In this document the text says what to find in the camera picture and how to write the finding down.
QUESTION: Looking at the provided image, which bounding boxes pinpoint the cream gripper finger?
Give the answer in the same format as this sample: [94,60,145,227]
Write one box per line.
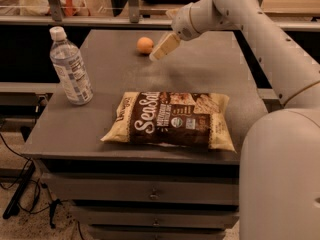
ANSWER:
[166,8,179,20]
[149,32,181,61]

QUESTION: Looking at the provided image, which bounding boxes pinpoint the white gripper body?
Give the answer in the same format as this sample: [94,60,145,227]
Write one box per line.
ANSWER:
[171,3,200,41]

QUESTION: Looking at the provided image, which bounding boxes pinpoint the orange fruit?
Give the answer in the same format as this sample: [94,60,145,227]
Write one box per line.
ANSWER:
[136,37,154,55]

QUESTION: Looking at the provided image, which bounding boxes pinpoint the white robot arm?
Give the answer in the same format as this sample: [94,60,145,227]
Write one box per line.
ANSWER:
[151,0,320,240]

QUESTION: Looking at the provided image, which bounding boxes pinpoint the brown sea salt chip bag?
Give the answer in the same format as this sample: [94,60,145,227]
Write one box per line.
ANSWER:
[102,92,234,151]

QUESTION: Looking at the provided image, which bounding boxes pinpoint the orange white bag background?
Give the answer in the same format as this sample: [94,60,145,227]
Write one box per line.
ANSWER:
[58,0,89,16]

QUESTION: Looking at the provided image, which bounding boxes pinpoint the clear plastic water bottle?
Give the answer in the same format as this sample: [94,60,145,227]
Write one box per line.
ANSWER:
[49,26,93,105]

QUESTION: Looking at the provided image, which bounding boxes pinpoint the metal railing shelf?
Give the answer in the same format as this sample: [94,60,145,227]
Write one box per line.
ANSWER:
[1,0,320,19]

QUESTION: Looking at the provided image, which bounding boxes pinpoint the grey drawer cabinet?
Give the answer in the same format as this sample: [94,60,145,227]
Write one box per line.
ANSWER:
[21,29,272,240]

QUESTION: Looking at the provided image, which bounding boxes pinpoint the black floor cables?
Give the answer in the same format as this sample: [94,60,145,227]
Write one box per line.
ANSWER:
[0,132,64,230]

